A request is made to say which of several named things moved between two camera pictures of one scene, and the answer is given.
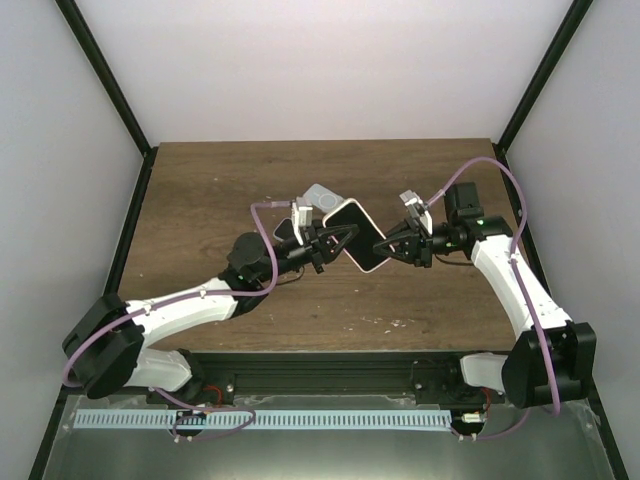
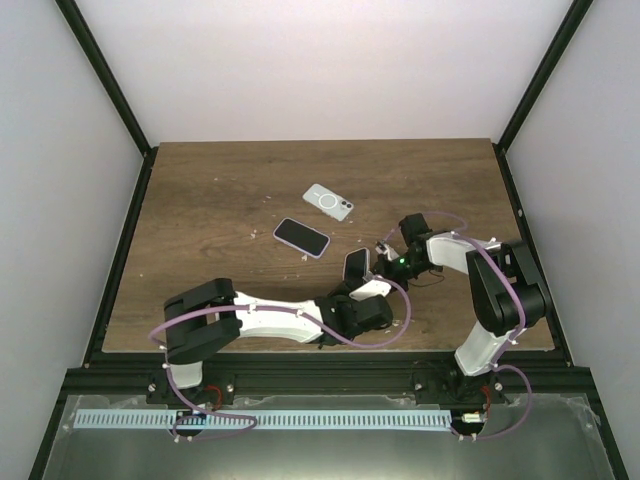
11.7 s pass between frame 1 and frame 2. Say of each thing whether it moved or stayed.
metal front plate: stayed
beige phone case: moved
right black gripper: moved
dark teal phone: moved
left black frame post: stayed
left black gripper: moved
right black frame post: stayed
